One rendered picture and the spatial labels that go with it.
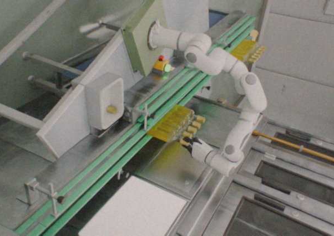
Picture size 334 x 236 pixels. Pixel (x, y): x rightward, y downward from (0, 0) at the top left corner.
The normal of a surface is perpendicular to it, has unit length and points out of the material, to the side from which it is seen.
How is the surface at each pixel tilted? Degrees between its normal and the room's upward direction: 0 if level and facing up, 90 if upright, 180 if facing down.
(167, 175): 90
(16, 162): 90
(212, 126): 91
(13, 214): 90
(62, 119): 0
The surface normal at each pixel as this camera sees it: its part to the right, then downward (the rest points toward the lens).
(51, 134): 0.87, 0.32
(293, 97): -0.49, 0.48
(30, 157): 0.06, -0.81
